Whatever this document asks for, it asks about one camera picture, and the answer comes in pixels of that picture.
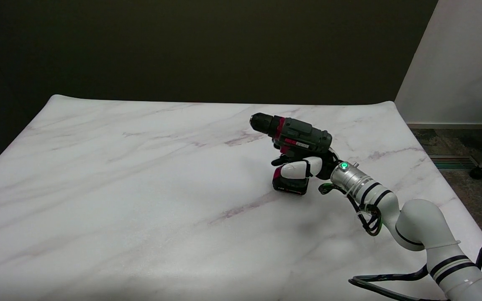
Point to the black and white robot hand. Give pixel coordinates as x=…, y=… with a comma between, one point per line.
x=303, y=166

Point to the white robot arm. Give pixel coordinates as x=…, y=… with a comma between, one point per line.
x=416, y=225

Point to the black and red power screwdriver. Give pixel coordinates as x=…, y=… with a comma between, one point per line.
x=293, y=142

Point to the floor vent grille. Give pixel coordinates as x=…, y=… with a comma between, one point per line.
x=454, y=162

